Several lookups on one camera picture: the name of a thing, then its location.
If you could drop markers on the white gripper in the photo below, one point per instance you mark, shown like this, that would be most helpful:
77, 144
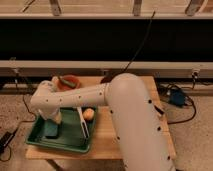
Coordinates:
54, 115

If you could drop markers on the green sponge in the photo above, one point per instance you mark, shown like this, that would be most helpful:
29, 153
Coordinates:
51, 129

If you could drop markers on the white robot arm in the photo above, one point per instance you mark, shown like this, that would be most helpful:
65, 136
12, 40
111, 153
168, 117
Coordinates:
141, 141

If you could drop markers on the green plastic tray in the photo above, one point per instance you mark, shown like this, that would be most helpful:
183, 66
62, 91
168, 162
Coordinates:
69, 136

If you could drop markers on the white dish brush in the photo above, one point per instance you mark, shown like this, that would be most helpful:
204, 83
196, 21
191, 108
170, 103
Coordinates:
83, 124

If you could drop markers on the yellow round fruit toy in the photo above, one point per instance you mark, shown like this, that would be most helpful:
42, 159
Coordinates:
88, 114

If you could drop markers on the green cucumber toy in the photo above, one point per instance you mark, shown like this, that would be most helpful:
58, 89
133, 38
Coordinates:
62, 81

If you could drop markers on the orange bowl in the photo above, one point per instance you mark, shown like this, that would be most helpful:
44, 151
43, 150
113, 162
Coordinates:
69, 78

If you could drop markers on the black power adapter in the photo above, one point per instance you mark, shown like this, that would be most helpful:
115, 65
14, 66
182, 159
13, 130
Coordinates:
5, 140

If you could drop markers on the dark red bowl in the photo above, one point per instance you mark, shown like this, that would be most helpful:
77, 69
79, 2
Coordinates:
106, 79

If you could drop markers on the blue power box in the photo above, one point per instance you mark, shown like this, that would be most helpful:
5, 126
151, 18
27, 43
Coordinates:
177, 98

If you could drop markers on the metal rail frame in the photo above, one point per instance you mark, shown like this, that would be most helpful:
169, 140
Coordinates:
37, 68

